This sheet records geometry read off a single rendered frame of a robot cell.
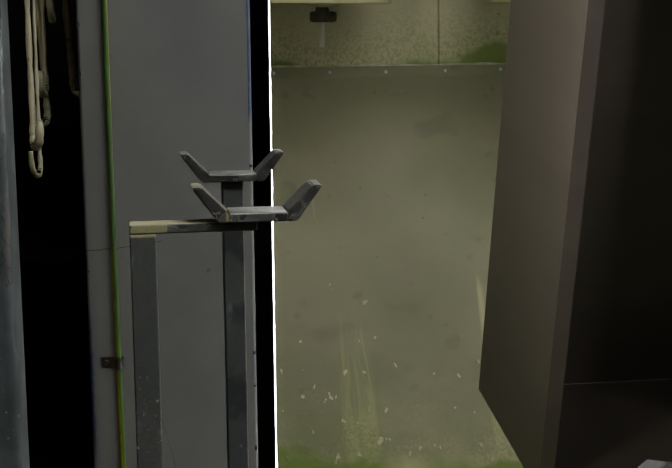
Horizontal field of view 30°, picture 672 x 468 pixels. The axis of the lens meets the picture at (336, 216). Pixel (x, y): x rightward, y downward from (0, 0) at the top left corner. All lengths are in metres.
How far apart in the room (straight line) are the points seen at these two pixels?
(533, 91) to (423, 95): 1.27
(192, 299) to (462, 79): 2.04
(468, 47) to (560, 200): 1.46
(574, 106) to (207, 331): 0.72
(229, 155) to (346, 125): 1.86
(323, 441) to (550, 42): 1.26
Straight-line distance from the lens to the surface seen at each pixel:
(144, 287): 0.78
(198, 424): 1.40
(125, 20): 1.33
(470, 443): 2.94
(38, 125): 1.34
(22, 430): 0.89
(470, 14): 3.33
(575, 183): 1.87
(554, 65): 1.93
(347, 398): 2.91
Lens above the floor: 1.21
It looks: 9 degrees down
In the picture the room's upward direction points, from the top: straight up
